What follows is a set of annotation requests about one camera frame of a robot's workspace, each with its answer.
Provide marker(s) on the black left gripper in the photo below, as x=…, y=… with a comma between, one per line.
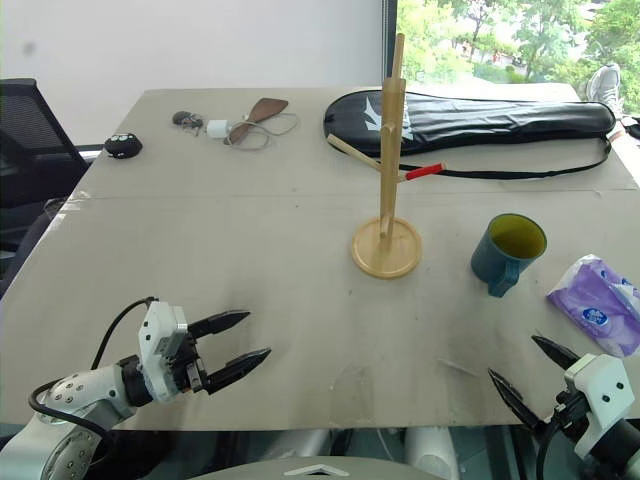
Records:
x=191, y=367

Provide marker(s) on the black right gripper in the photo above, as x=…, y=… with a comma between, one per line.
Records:
x=567, y=415

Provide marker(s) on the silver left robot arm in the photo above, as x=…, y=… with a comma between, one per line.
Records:
x=75, y=400

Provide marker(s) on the blue mug yellow inside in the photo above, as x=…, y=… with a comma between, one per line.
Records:
x=492, y=260

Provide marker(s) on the wooden mug tree stand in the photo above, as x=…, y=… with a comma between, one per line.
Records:
x=386, y=200

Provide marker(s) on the purple tissue pack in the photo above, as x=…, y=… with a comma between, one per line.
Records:
x=595, y=300

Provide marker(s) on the silver robot torso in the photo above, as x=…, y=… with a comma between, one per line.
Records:
x=320, y=467

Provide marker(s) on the white charger plug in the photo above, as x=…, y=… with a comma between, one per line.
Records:
x=218, y=128

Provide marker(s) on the black round remote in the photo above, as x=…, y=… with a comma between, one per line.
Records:
x=122, y=145

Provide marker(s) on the dark key bunch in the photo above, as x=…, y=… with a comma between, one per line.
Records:
x=184, y=119

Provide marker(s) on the brown wooden shoehorn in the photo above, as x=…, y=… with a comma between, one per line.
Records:
x=265, y=112

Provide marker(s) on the black racket bag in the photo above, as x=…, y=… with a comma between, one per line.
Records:
x=475, y=125

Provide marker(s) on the black office chair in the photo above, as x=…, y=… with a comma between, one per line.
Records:
x=30, y=130

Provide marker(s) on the grey sneaker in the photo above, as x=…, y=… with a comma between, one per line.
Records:
x=606, y=87

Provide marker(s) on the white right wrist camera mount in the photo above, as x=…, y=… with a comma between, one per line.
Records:
x=602, y=387

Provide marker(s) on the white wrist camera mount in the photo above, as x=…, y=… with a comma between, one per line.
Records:
x=159, y=370
x=602, y=387

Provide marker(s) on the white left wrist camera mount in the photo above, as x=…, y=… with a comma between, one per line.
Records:
x=159, y=370

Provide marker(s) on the dark window frame post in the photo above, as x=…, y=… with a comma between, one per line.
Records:
x=390, y=40

